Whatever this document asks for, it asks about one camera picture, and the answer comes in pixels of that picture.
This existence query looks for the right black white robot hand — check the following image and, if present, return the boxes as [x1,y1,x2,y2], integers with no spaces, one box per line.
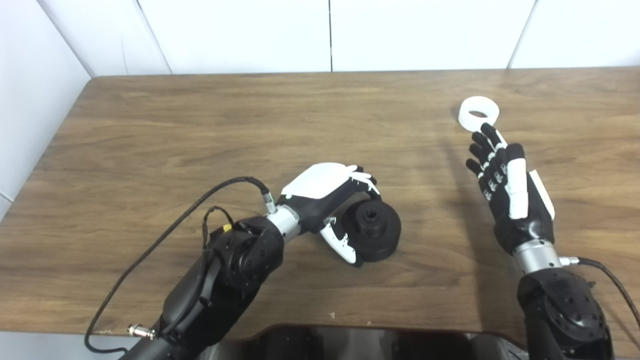
[466,123,563,275]

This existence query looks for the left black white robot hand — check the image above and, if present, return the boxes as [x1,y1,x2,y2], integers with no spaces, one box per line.
[265,162,381,267]

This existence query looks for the round black part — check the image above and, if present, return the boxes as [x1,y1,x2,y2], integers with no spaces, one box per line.
[340,197,402,263]

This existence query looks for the white ring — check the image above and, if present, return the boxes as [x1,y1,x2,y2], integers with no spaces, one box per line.
[458,96,501,133]

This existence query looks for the black robot torso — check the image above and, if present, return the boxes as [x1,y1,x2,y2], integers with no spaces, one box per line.
[200,325,531,360]

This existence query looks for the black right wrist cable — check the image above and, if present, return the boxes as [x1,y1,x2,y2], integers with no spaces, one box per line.
[560,256,640,331]

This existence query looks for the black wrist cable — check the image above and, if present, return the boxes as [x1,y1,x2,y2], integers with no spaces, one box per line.
[560,256,640,331]
[84,176,278,354]

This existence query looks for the thin left arm wires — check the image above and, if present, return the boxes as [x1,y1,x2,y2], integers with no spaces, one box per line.
[201,206,236,251]

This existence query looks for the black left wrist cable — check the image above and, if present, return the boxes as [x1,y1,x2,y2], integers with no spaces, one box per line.
[84,176,278,354]

